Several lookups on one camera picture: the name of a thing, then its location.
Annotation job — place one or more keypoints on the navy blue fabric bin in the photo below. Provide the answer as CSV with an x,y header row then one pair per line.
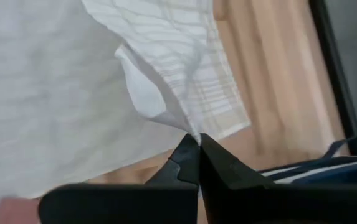
x,y
337,175

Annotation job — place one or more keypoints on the white towel thin beige stripes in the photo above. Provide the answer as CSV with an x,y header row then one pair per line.
x,y
56,93

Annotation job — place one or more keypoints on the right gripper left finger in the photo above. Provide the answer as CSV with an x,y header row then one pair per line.
x,y
134,202

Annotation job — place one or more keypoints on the plain pink towel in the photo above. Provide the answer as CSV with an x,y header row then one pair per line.
x,y
16,211

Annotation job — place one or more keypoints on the black metal table frame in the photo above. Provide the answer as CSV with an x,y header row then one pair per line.
x,y
331,62

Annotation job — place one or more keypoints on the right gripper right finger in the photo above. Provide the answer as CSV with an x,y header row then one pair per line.
x,y
259,202

